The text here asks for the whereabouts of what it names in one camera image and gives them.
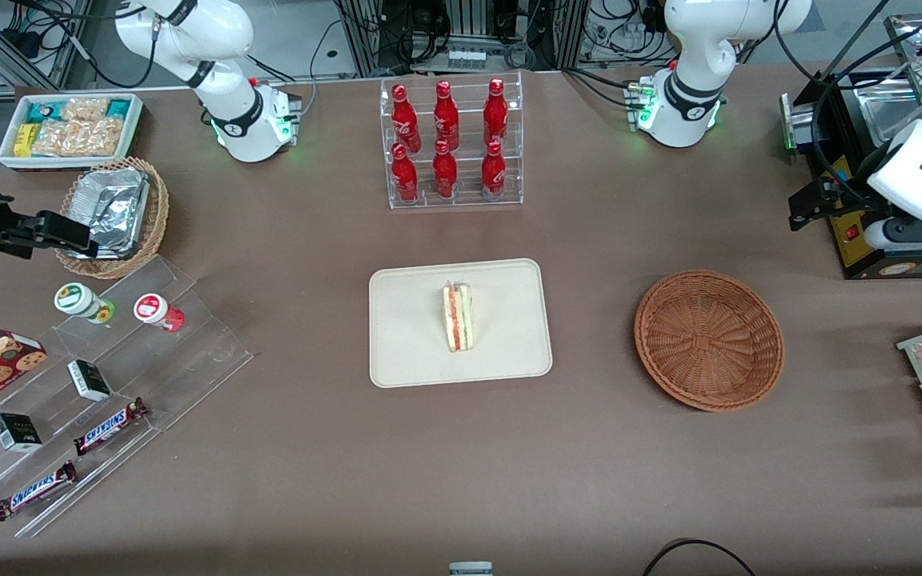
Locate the aluminium extrusion frame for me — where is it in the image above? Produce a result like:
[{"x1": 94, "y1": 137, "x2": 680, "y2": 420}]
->
[{"x1": 333, "y1": 0, "x2": 670, "y2": 78}]

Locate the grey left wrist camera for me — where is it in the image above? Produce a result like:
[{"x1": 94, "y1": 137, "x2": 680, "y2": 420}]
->
[{"x1": 864, "y1": 214, "x2": 922, "y2": 250}]

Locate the Snickers chocolate bar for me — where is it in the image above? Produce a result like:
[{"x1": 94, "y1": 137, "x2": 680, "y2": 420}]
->
[
  {"x1": 0, "y1": 459, "x2": 78, "y2": 522},
  {"x1": 73, "y1": 397, "x2": 150, "y2": 458}
]

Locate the red lidded snack cup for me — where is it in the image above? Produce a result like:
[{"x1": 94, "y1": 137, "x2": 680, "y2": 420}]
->
[{"x1": 133, "y1": 293, "x2": 186, "y2": 334}]

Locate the green sunflower snack cup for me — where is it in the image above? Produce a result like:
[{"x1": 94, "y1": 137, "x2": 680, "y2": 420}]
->
[{"x1": 54, "y1": 282, "x2": 116, "y2": 325}]

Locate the small black carton box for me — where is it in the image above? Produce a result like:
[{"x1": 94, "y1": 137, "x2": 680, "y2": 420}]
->
[
  {"x1": 66, "y1": 359, "x2": 114, "y2": 402},
  {"x1": 0, "y1": 412, "x2": 44, "y2": 454}
]

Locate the black food warmer cabinet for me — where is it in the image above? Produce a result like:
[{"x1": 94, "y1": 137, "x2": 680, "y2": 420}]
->
[{"x1": 780, "y1": 68, "x2": 922, "y2": 282}]

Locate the triangle sandwich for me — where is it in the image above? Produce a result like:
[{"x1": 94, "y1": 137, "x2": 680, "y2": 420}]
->
[{"x1": 441, "y1": 280, "x2": 475, "y2": 354}]

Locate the black floor cable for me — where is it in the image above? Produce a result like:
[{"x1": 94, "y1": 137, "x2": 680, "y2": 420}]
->
[{"x1": 640, "y1": 538, "x2": 759, "y2": 576}]

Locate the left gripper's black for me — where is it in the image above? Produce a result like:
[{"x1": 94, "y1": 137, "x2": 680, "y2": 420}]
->
[{"x1": 788, "y1": 177, "x2": 891, "y2": 234}]

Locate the aluminium foil tray stack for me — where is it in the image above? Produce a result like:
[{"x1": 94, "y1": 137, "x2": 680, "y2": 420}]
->
[{"x1": 61, "y1": 166, "x2": 151, "y2": 259}]

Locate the red cola bottle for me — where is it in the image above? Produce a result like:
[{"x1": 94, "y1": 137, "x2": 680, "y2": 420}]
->
[
  {"x1": 480, "y1": 140, "x2": 508, "y2": 200},
  {"x1": 391, "y1": 83, "x2": 422, "y2": 154},
  {"x1": 431, "y1": 139, "x2": 459, "y2": 200},
  {"x1": 391, "y1": 142, "x2": 421, "y2": 204},
  {"x1": 483, "y1": 78, "x2": 510, "y2": 150},
  {"x1": 432, "y1": 80, "x2": 460, "y2": 151}
]

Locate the brown round wicker basket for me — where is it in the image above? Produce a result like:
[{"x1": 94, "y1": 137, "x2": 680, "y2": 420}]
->
[{"x1": 633, "y1": 270, "x2": 786, "y2": 414}]

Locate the clear acrylic bottle rack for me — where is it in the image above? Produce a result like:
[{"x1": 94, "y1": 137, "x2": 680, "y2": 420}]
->
[{"x1": 379, "y1": 70, "x2": 525, "y2": 211}]

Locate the white plastic bin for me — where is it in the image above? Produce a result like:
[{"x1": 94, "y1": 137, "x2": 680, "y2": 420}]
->
[{"x1": 0, "y1": 93, "x2": 145, "y2": 171}]

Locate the cream rectangular tray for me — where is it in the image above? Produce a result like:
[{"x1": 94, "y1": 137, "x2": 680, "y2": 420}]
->
[{"x1": 368, "y1": 258, "x2": 554, "y2": 390}]

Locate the light tan wicker basket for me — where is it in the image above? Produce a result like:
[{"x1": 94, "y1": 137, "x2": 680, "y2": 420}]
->
[{"x1": 54, "y1": 156, "x2": 170, "y2": 280}]

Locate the clear acrylic stepped shelf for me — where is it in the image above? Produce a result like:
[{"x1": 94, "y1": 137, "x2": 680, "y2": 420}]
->
[{"x1": 0, "y1": 254, "x2": 255, "y2": 539}]

